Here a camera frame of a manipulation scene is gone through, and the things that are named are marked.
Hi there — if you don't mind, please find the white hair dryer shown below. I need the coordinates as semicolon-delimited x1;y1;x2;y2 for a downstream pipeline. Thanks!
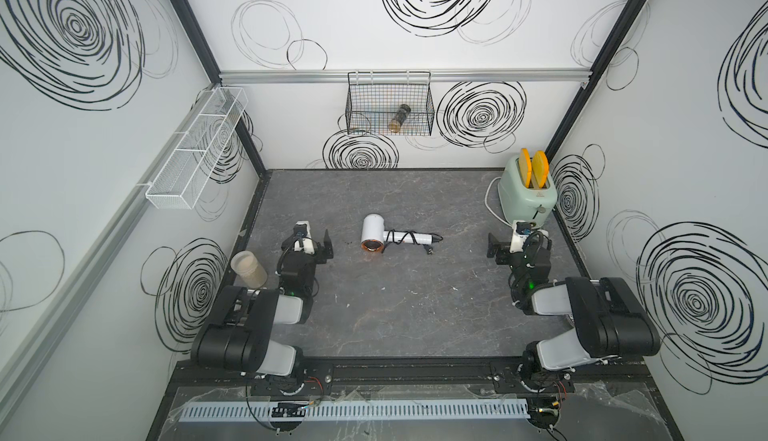
360;214;441;253

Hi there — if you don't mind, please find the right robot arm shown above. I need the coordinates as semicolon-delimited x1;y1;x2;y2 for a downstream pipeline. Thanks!
487;230;661;392

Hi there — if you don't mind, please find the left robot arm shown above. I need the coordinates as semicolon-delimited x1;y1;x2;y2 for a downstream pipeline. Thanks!
190;222;334;396

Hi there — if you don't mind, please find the mint green toaster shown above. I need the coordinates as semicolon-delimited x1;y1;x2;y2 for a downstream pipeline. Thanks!
497;155;558;228

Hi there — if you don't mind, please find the beige plastic cup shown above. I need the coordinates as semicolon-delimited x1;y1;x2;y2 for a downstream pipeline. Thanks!
230;251;268;289

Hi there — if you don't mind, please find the left yellow toast slice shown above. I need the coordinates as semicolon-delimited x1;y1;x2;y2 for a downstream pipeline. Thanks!
518;148;532;189

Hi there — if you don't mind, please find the yellow toast slice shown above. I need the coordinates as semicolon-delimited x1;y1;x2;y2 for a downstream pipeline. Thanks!
518;148;532;189
531;151;550;189

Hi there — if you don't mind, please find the right yellow toast slice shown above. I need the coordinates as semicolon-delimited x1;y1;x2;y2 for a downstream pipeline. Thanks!
531;151;550;189

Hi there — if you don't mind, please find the small jar in basket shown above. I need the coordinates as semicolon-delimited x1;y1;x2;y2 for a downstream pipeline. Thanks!
388;104;411;134

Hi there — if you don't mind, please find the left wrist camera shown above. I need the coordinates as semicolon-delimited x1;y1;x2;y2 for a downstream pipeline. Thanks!
293;221;316;256

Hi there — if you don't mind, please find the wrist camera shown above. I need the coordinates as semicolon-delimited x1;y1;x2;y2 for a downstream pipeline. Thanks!
509;221;549;253
293;221;316;256

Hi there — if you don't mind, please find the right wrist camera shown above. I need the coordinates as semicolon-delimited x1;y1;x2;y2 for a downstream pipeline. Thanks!
509;221;549;253

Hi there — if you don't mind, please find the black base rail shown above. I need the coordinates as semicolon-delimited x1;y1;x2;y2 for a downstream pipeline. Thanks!
168;356;651;397

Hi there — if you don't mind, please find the white wire wall shelf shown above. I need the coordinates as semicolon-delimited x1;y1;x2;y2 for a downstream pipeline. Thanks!
145;86;248;210

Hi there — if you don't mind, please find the white slotted cable duct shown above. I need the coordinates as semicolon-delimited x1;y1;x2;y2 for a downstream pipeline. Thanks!
179;399;530;423

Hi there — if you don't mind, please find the black wire wall basket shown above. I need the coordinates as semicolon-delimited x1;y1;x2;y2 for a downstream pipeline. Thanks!
344;71;436;137

